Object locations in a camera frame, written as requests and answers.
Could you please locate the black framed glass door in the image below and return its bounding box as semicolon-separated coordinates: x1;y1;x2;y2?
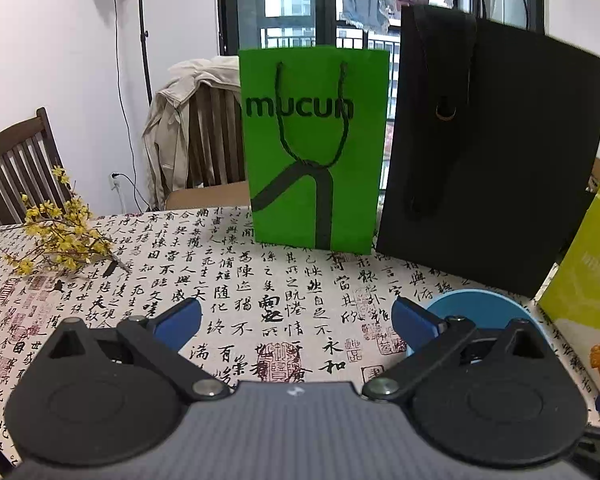
215;0;546;126

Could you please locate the yellow-green snack box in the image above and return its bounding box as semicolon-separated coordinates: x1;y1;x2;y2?
537;175;600;391

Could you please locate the black studio light stand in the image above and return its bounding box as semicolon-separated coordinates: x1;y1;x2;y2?
105;0;156;111

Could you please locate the dark wooden slat chair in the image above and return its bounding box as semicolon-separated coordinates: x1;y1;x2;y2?
0;107;73;226

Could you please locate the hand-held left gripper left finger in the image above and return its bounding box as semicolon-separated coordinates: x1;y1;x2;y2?
42;297;231;402

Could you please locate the green paper bag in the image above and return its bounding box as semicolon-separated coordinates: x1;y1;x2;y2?
238;45;391;255

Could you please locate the yellow flower branch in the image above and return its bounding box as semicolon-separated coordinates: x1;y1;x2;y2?
5;165;131;276

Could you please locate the blue bowl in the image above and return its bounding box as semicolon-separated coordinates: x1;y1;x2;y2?
405;288;551;366

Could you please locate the black paper bag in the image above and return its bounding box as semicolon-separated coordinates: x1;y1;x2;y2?
375;0;600;300

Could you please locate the beige jacket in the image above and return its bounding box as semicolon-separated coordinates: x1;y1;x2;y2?
142;57;246;211

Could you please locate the calligraphy printed tablecloth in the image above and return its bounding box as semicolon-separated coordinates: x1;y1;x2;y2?
0;205;600;480

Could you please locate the wooden chair tan seat cushion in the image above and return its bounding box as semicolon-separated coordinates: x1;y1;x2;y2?
165;85;253;211

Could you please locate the black power cable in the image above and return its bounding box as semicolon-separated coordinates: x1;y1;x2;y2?
112;0;148;211

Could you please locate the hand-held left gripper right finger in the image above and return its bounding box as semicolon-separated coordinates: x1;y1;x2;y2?
362;296;548;402

